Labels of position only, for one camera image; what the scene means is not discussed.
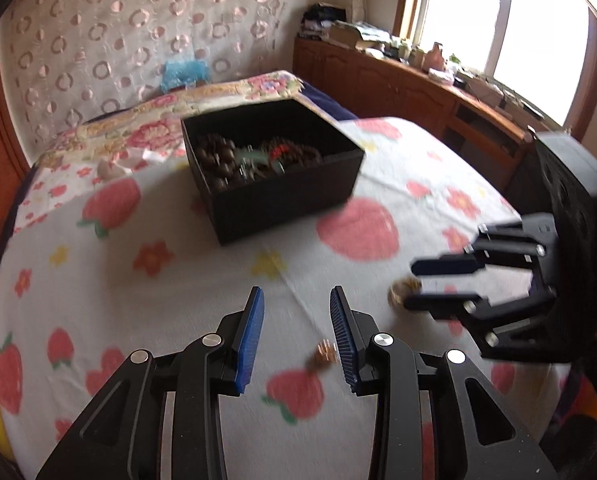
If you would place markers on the wooden cabinet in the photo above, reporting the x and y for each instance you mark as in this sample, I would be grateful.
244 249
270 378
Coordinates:
403 95

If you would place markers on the black jewelry box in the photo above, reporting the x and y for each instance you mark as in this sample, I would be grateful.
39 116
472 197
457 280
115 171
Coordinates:
278 200

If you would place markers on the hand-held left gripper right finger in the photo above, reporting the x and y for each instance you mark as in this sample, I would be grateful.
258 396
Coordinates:
342 340

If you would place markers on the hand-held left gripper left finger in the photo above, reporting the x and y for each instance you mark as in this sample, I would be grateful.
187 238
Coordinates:
251 340

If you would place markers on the bright window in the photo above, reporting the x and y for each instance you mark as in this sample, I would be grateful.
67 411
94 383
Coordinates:
478 10

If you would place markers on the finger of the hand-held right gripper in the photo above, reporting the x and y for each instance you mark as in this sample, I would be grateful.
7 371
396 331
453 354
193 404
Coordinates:
443 265
438 305

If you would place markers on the circle pattern sheer curtain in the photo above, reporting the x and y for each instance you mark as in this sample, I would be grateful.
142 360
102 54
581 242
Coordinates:
128 20

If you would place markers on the dark floral cloth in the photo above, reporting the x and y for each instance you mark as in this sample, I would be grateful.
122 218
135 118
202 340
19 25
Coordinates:
588 410

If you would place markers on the strawberry printed blanket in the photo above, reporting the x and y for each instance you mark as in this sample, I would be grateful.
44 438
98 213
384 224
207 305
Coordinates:
153 300

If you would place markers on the green jade bangle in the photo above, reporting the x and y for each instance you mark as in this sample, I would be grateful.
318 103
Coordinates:
258 161

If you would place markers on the dark blue bedsheet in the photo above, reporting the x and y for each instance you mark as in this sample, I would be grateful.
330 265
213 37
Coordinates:
328 102

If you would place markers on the floral quilt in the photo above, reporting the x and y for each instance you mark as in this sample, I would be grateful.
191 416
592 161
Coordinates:
143 120

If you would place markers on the blue fluffy cloth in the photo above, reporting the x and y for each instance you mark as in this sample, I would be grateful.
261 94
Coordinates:
183 75

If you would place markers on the small gold ornament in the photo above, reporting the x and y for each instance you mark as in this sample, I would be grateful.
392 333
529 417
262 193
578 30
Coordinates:
322 355
399 291

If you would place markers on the pile of clutter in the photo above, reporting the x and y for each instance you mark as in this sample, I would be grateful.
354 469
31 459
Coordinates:
378 40

